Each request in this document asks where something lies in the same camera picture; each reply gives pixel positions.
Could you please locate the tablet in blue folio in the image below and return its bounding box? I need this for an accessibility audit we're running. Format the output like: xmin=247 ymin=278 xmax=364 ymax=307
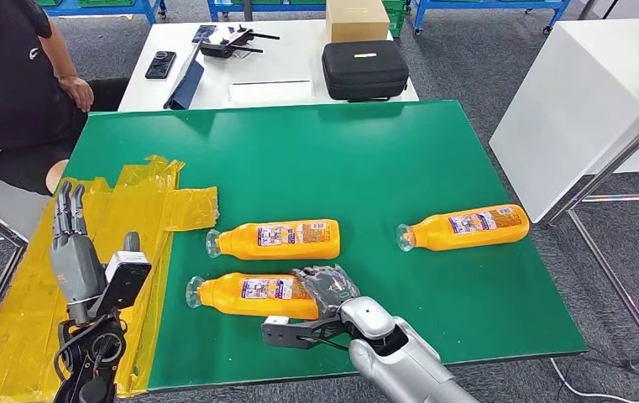
xmin=163 ymin=41 xmax=206 ymax=111

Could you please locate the cardboard box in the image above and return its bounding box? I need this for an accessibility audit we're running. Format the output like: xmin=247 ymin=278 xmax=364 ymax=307
xmin=325 ymin=0 xmax=391 ymax=44

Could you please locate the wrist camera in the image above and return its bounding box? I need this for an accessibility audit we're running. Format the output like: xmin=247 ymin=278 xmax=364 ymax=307
xmin=261 ymin=314 xmax=351 ymax=353
xmin=87 ymin=250 xmax=154 ymax=319

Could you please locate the white cabinet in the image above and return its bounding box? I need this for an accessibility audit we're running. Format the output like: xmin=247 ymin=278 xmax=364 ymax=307
xmin=488 ymin=16 xmax=639 ymax=225

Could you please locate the person's left hand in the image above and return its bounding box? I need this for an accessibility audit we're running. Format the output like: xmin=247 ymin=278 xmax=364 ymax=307
xmin=58 ymin=75 xmax=95 ymax=113

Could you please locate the grey seat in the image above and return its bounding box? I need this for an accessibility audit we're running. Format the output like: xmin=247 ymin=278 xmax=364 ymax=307
xmin=0 ymin=164 xmax=53 ymax=243

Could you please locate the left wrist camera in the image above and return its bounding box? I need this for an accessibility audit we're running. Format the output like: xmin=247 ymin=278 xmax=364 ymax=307
xmin=87 ymin=250 xmax=154 ymax=319

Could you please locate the white table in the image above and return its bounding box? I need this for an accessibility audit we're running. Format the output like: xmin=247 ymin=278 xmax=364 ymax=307
xmin=118 ymin=19 xmax=421 ymax=113

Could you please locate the orange bottle with clear cap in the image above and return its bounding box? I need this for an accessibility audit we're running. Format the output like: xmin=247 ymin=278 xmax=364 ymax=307
xmin=205 ymin=218 xmax=341 ymax=261
xmin=185 ymin=271 xmax=320 ymax=322
xmin=395 ymin=204 xmax=531 ymax=253

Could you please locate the black antenna controller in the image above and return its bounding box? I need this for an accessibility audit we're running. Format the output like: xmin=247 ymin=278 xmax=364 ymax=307
xmin=199 ymin=24 xmax=281 ymax=60

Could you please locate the black zip case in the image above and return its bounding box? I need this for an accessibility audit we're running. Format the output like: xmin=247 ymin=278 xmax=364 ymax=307
xmin=321 ymin=39 xmax=411 ymax=103

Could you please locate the yellow tape sheet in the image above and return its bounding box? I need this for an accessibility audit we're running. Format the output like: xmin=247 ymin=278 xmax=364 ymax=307
xmin=0 ymin=155 xmax=220 ymax=403

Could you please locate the blue phone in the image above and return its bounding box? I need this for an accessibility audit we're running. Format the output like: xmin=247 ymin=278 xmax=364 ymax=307
xmin=191 ymin=24 xmax=218 ymax=44

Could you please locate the white floor cable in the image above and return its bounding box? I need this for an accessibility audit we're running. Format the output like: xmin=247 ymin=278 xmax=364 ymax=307
xmin=549 ymin=355 xmax=639 ymax=403

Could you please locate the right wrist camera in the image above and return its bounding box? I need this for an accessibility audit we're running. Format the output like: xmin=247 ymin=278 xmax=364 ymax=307
xmin=261 ymin=314 xmax=351 ymax=353

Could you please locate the blue metal rack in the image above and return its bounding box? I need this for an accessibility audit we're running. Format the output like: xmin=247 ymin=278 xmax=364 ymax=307
xmin=411 ymin=0 xmax=572 ymax=35
xmin=206 ymin=0 xmax=409 ymax=24
xmin=35 ymin=0 xmax=168 ymax=26

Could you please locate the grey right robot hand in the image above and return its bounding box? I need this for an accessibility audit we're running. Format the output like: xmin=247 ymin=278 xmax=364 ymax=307
xmin=291 ymin=264 xmax=362 ymax=321

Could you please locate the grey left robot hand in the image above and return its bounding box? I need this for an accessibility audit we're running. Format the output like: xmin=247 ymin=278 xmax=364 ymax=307
xmin=50 ymin=181 xmax=142 ymax=324

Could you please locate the person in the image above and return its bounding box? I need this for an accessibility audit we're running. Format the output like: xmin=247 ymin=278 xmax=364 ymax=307
xmin=0 ymin=0 xmax=131 ymax=196

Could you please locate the black smartphone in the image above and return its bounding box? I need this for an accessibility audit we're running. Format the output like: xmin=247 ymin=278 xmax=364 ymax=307
xmin=144 ymin=50 xmax=177 ymax=81

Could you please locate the white flat box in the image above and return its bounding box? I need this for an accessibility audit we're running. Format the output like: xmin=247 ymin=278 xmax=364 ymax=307
xmin=228 ymin=79 xmax=313 ymax=104

